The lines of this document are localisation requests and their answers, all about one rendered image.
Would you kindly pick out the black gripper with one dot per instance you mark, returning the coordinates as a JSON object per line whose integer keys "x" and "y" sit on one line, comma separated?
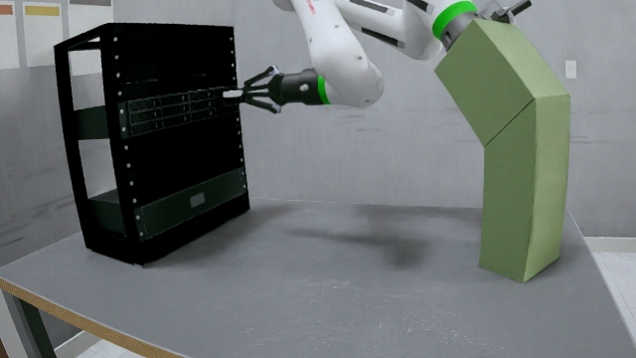
{"x": 282, "y": 89}

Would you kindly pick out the black server rack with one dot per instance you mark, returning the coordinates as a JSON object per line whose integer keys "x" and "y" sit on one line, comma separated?
{"x": 173, "y": 183}

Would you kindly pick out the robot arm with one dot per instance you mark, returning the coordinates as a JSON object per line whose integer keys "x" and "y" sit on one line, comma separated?
{"x": 344, "y": 75}

